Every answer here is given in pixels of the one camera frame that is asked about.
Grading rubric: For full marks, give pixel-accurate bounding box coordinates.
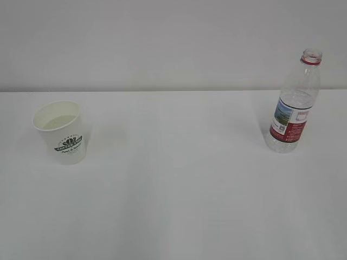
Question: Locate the white paper cup green logo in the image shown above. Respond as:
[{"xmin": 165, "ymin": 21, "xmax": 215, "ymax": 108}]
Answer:
[{"xmin": 33, "ymin": 101, "xmax": 86, "ymax": 165}]

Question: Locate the clear plastic water bottle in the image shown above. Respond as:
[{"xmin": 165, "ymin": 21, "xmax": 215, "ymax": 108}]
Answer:
[{"xmin": 265, "ymin": 48, "xmax": 322, "ymax": 153}]

